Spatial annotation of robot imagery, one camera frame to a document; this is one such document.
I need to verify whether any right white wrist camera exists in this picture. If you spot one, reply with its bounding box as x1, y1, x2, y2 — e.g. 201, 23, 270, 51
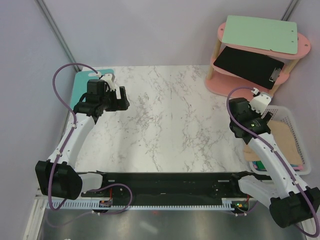
249, 87, 272, 116

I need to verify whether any white plastic basket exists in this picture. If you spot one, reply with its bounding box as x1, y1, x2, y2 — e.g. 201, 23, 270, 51
246, 104, 312, 176

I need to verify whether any pink t shirt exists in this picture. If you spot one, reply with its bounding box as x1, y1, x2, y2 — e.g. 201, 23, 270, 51
291, 164, 304, 171

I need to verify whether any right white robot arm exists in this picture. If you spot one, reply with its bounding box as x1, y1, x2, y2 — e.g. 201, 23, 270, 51
226, 97, 320, 237

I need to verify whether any mint green board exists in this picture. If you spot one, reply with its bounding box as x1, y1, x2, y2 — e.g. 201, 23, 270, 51
222, 15, 298, 55

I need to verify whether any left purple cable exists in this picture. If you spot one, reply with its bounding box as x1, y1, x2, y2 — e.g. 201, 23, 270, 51
46, 62, 101, 227

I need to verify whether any black clipboard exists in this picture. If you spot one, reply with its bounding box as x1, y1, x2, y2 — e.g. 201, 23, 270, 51
213, 46, 285, 90

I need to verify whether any blue t shirt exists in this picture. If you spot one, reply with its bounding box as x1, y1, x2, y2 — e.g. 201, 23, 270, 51
252, 161, 266, 171

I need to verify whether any pink two-tier shelf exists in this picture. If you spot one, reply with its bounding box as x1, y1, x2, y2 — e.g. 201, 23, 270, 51
205, 23, 311, 96

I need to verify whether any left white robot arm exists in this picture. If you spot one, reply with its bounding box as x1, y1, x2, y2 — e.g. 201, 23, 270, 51
35, 79, 130, 200

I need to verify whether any white cable duct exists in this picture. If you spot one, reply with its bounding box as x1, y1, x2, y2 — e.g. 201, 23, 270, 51
61, 198, 247, 211

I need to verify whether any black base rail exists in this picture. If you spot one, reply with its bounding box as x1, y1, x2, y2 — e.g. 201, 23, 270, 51
81, 171, 250, 205

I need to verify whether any teal cutting board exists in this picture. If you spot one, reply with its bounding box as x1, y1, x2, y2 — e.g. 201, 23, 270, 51
70, 70, 98, 110

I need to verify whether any beige t shirt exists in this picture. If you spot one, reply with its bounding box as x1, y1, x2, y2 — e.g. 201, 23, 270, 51
243, 120, 305, 168

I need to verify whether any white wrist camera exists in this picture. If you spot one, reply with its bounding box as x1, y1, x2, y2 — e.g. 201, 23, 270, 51
96, 71, 116, 92
249, 87, 272, 116

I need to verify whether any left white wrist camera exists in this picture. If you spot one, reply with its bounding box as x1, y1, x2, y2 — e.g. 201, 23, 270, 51
96, 71, 116, 92

